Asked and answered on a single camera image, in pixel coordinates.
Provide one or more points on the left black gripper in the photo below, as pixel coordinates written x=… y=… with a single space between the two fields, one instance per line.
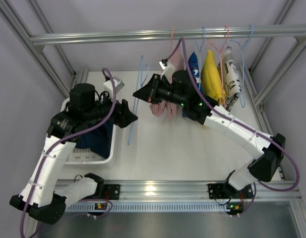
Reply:
x=120 y=113

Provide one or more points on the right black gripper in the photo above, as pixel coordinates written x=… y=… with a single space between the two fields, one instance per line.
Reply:
x=154 y=88

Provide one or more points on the light blue wire hanger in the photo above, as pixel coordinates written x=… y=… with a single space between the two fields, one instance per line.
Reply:
x=141 y=78

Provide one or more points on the pink trousers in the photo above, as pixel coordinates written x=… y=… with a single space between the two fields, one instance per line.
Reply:
x=158 y=110

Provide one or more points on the navy blue trousers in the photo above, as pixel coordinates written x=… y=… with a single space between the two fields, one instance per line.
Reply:
x=98 y=140

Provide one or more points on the pink wire hanger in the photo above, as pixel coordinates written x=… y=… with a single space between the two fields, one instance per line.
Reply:
x=171 y=45

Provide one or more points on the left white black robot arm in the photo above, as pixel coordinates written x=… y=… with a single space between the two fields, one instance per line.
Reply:
x=40 y=199

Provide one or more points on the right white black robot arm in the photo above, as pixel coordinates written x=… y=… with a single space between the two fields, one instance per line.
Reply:
x=267 y=151

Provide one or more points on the blue white patterned trousers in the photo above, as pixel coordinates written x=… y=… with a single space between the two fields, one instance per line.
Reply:
x=195 y=69

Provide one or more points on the yellow trousers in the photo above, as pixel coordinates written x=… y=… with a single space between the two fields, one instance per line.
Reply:
x=211 y=80

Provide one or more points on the white black print trousers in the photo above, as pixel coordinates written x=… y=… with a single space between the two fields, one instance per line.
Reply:
x=231 y=78

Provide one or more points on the empty light blue hanger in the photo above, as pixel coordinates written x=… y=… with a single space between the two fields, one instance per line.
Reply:
x=243 y=49

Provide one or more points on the white plastic basket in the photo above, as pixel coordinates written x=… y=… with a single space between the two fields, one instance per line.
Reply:
x=80 y=157

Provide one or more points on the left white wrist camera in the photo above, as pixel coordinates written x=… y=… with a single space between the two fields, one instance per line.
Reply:
x=118 y=83

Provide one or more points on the aluminium hanging rail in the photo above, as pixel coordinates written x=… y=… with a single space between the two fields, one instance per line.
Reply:
x=259 y=31

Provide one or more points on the slotted grey cable duct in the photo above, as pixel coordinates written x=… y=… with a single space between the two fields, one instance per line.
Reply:
x=93 y=207

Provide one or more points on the right aluminium frame strut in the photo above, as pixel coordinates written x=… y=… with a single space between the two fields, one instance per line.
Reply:
x=277 y=55

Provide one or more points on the aluminium frame strut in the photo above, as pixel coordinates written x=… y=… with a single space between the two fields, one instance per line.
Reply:
x=18 y=27
x=277 y=55

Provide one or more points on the left aluminium frame strut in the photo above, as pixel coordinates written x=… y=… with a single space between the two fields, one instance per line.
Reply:
x=18 y=27

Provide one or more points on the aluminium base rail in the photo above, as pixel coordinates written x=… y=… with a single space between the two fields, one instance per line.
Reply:
x=188 y=191

